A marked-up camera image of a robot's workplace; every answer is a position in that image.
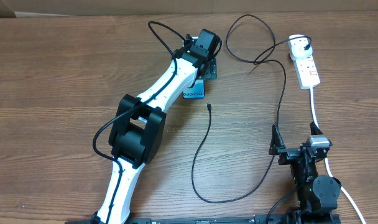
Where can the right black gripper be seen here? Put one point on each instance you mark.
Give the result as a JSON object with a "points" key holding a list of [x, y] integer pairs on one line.
{"points": [[288, 154]]}

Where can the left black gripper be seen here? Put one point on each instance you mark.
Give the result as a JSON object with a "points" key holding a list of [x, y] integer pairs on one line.
{"points": [[211, 71]]}

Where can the blue Samsung Galaxy smartphone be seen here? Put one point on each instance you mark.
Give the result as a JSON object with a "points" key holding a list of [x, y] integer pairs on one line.
{"points": [[197, 91]]}

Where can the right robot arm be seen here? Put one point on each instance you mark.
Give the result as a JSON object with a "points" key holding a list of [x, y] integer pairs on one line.
{"points": [[317, 194]]}

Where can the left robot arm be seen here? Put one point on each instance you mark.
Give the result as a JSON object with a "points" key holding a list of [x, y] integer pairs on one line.
{"points": [[138, 127]]}

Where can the white power strip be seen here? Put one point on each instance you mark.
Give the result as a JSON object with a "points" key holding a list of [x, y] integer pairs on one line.
{"points": [[307, 73]]}

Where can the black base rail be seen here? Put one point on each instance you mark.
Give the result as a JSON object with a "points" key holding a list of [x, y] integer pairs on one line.
{"points": [[257, 219]]}

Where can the white wall charger adapter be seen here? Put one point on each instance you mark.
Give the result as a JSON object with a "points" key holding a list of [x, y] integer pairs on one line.
{"points": [[300, 47]]}

